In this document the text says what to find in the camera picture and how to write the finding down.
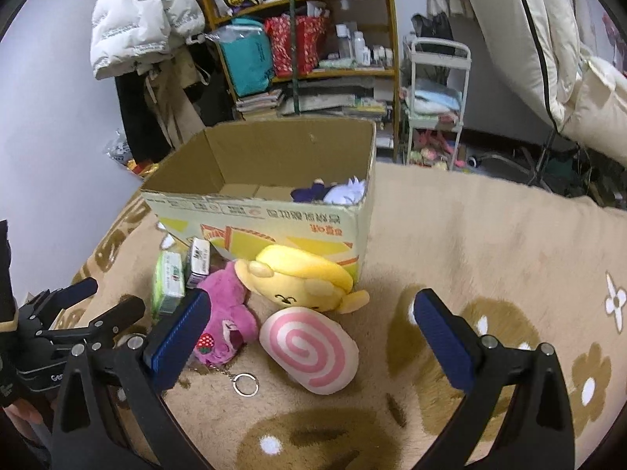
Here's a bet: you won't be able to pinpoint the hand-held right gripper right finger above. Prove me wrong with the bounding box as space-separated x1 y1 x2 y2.
413 288 576 470

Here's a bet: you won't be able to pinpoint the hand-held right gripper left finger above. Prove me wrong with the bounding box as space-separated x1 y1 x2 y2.
50 289 214 470

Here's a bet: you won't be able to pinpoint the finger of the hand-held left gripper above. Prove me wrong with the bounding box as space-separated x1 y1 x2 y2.
42 296 147 351
17 277 99 326

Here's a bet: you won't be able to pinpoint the pink plush with keyring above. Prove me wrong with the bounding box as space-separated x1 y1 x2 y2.
193 260 259 397

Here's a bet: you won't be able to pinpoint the green tissue pack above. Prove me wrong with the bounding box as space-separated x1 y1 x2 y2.
151 251 187 319

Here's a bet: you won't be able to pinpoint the small white carton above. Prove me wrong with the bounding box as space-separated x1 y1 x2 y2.
185 237 212 289

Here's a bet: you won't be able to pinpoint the pink swirl plush pillow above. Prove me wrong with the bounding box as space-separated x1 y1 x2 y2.
259 307 360 396

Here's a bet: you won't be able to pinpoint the yellow bear plush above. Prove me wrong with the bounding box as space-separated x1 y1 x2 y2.
234 244 370 315

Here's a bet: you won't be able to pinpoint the printed cardboard box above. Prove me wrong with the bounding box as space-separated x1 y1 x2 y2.
140 118 378 285

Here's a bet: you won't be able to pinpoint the person's left hand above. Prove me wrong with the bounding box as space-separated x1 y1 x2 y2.
0 398 54 451

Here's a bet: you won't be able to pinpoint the beige flower printed blanket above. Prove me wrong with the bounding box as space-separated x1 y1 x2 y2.
73 161 627 470

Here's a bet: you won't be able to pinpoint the clear bag of toys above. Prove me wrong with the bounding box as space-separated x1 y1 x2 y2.
103 130 160 177

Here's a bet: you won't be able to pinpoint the pale lavender plush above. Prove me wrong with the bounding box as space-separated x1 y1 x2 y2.
323 176 367 205

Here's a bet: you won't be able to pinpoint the black hanging coat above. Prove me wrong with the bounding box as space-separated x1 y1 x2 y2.
115 42 236 162

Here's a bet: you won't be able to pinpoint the dark purple plush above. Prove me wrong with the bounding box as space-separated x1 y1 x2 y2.
290 177 339 204

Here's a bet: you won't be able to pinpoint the beige hanging garment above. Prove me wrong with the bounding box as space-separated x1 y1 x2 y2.
143 51 209 150

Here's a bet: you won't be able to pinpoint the folded cloths on cart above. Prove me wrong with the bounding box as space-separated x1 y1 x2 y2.
406 89 461 113

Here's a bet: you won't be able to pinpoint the white trolley cart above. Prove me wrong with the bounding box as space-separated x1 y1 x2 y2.
404 36 472 170

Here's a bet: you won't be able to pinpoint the stack of books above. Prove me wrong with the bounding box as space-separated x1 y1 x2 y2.
235 78 397 121

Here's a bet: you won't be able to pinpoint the green pole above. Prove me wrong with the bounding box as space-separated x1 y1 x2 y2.
289 0 302 116

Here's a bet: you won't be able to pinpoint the wooden shelf unit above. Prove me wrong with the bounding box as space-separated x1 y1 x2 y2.
196 0 400 123

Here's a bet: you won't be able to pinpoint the cream pillow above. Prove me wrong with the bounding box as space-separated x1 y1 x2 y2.
558 56 627 152

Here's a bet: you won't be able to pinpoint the white puffer jacket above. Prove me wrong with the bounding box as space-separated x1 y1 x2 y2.
91 0 207 80

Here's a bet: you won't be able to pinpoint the teal shopping bag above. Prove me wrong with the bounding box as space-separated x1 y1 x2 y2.
216 18 275 98

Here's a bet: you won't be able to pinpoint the group of cosmetic bottles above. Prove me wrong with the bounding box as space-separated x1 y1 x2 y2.
335 24 395 67

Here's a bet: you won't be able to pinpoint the red gift bag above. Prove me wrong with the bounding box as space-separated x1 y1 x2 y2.
265 14 330 78

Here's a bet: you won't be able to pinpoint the cream mattress with black trim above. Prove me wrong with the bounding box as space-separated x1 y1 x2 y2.
453 0 589 130

